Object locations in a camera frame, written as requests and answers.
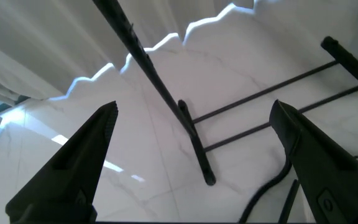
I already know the black cable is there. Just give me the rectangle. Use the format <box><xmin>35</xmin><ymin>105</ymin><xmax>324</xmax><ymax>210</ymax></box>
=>
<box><xmin>238</xmin><ymin>157</ymin><xmax>293</xmax><ymax>223</ymax></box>

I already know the black clothes rack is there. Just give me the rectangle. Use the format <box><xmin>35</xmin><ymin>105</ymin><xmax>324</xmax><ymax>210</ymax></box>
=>
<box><xmin>91</xmin><ymin>0</ymin><xmax>358</xmax><ymax>187</ymax></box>

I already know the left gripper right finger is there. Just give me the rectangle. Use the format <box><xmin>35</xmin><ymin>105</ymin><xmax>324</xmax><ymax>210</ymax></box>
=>
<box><xmin>268</xmin><ymin>99</ymin><xmax>358</xmax><ymax>223</ymax></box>

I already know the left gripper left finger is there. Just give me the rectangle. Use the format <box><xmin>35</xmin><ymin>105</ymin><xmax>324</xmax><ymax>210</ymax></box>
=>
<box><xmin>5</xmin><ymin>100</ymin><xmax>119</xmax><ymax>223</ymax></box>

